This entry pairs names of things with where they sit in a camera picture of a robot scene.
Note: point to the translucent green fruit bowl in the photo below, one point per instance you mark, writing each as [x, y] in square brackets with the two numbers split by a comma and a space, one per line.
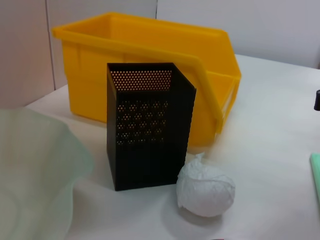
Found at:
[37, 162]

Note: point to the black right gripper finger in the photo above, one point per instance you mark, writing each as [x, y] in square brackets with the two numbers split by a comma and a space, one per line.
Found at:
[317, 100]

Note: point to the green white pen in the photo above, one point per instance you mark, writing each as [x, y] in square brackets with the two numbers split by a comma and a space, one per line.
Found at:
[316, 175]

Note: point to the white paper ball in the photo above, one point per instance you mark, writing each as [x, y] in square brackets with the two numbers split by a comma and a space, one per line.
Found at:
[206, 190]

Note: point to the black mesh pen holder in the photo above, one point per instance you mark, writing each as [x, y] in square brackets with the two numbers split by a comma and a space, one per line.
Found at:
[147, 125]

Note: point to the yellow plastic bin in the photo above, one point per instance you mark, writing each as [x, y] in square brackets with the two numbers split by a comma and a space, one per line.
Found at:
[150, 50]

